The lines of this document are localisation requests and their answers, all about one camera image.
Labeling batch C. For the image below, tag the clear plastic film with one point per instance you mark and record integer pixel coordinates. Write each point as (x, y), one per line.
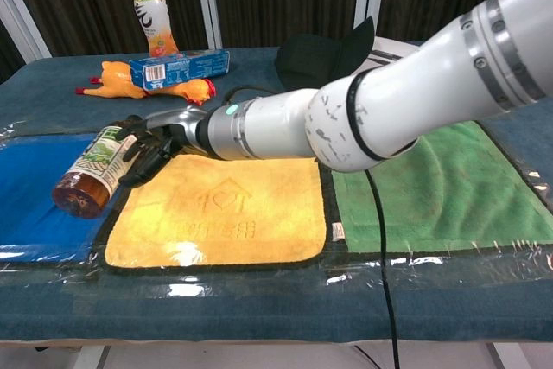
(194, 289)

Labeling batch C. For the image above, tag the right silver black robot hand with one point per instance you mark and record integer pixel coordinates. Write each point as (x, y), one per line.
(177, 120)

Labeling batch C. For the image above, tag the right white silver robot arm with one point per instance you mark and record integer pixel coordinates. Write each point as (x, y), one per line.
(389, 110)

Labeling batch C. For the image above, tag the brown tea bottle white label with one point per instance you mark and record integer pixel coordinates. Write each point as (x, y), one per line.
(93, 170)

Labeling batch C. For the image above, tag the yellow towel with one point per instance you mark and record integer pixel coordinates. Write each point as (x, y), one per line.
(216, 213)

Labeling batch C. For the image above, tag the black cap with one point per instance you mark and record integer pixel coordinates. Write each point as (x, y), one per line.
(315, 58)

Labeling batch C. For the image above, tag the white striped object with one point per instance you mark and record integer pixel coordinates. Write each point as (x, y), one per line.
(386, 55)

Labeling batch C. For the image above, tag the blue towel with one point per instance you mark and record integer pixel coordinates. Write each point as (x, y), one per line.
(26, 222)

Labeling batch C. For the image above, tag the blue cardboard box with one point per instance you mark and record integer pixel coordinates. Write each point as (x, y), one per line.
(190, 67)

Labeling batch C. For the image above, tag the orange drink bottle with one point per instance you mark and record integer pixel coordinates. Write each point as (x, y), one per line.
(155, 19)

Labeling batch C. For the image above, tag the dark blue table cover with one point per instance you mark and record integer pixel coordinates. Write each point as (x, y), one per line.
(259, 317)

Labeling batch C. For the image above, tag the green towel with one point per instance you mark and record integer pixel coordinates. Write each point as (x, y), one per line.
(466, 196)

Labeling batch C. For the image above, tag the yellow rubber chicken toy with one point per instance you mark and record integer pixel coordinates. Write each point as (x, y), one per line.
(116, 81)

